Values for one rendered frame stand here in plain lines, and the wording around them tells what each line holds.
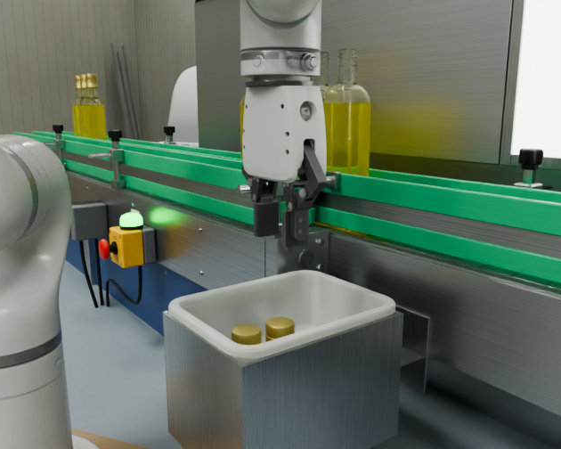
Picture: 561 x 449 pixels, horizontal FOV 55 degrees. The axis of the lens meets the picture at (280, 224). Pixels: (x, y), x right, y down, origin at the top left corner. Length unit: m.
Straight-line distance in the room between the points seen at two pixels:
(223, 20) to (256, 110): 0.85
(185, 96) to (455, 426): 2.71
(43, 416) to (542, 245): 0.57
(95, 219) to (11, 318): 0.72
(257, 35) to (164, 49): 11.89
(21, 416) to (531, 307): 0.55
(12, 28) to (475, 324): 9.95
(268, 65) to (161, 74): 11.91
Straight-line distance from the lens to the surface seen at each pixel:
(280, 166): 0.56
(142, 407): 0.96
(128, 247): 1.08
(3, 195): 0.57
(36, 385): 0.68
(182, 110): 3.31
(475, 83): 0.84
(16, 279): 0.67
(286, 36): 0.55
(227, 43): 1.41
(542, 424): 0.92
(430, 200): 0.68
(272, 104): 0.56
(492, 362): 0.66
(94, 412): 0.97
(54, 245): 0.70
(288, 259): 0.75
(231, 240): 0.83
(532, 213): 0.61
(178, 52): 12.25
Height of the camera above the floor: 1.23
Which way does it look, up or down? 12 degrees down
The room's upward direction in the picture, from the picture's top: straight up
